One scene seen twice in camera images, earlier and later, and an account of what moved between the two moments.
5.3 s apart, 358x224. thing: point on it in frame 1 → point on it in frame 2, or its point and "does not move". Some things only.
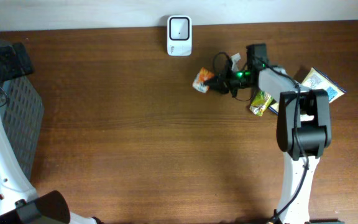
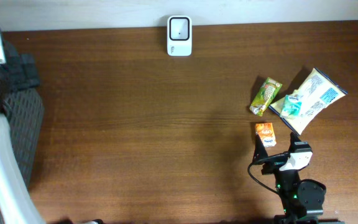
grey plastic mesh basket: x=22 y=117 does not move
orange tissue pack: x=202 y=76 → x=266 y=133
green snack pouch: x=260 y=101 does not move
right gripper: x=222 y=80 → x=260 y=152
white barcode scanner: x=179 y=35 does not move
